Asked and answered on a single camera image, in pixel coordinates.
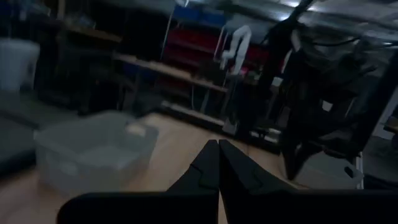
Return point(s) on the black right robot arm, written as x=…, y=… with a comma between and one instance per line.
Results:
x=311, y=93

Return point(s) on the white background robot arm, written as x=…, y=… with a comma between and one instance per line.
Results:
x=241, y=46

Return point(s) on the red storage bin row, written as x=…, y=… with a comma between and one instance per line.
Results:
x=192, y=43

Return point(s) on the blue storage bin row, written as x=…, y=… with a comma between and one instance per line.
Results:
x=199, y=15

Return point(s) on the wooden background shelf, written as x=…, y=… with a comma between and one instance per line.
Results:
x=161, y=69

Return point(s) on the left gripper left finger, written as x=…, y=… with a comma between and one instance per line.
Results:
x=155, y=208

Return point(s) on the white storage tub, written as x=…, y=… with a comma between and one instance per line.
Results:
x=18, y=65

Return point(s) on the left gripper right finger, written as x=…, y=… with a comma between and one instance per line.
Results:
x=280, y=208

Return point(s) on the grey plastic bin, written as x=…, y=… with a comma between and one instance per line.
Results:
x=93, y=155
x=329, y=174

